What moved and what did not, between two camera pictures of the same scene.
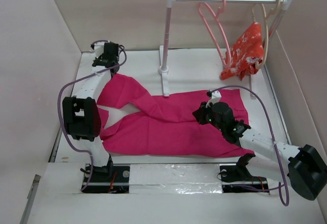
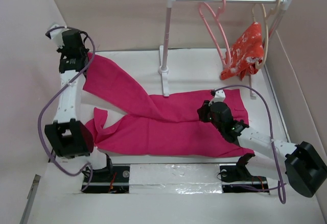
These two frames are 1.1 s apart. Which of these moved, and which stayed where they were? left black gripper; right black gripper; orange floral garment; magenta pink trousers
Moved: left black gripper
Stayed: right black gripper; orange floral garment; magenta pink trousers
